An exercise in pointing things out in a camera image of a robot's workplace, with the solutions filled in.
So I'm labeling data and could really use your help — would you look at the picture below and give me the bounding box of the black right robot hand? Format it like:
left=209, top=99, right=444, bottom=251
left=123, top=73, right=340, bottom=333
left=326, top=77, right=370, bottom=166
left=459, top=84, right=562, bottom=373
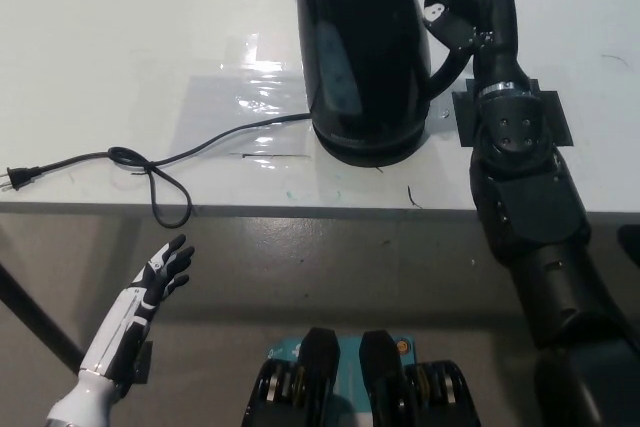
left=422, top=0, right=517, bottom=54

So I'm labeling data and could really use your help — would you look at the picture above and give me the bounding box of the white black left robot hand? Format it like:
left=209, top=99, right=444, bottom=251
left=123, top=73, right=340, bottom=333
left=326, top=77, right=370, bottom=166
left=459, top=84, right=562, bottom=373
left=78, top=234, right=196, bottom=384

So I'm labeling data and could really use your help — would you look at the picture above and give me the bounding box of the black electric kettle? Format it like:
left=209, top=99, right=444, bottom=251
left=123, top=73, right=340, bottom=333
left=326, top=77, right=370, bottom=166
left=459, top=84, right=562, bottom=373
left=280, top=0, right=484, bottom=161

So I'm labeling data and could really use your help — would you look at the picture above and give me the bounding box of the round black kettle base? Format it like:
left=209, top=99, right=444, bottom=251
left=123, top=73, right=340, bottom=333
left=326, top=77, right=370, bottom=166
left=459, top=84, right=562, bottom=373
left=313, top=132, right=426, bottom=169

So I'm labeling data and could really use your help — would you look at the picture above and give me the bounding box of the black square floor plate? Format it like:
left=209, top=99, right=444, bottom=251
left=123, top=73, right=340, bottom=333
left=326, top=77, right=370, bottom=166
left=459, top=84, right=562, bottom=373
left=117, top=339, right=154, bottom=384

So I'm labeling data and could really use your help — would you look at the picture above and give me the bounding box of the black table leg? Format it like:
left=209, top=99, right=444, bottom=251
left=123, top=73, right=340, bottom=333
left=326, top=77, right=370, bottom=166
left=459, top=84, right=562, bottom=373
left=0, top=261, right=84, bottom=361

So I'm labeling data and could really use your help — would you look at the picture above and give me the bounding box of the black tape patch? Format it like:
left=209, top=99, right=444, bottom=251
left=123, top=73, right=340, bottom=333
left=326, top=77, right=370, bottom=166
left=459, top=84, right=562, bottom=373
left=451, top=77, right=574, bottom=150

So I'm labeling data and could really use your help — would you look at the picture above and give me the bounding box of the clear plastic sheet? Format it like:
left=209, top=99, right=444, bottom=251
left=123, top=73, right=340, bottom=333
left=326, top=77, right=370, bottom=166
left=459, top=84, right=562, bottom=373
left=172, top=34, right=314, bottom=159

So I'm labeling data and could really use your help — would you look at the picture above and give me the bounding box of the black power cord with plug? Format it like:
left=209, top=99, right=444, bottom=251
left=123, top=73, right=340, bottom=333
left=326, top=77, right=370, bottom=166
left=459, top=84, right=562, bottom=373
left=0, top=112, right=311, bottom=227

